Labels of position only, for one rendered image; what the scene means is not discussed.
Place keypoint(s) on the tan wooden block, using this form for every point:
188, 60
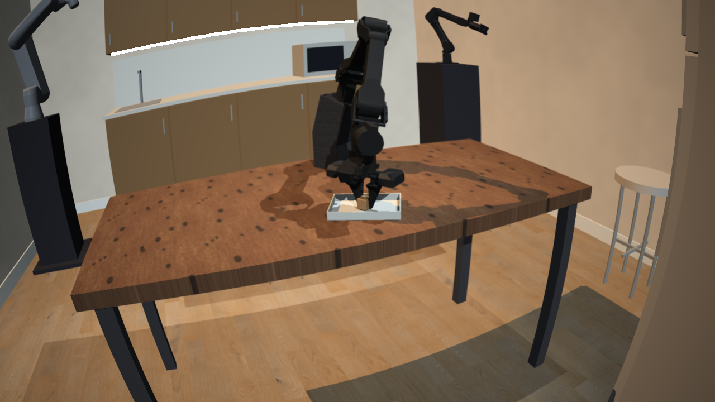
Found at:
363, 202

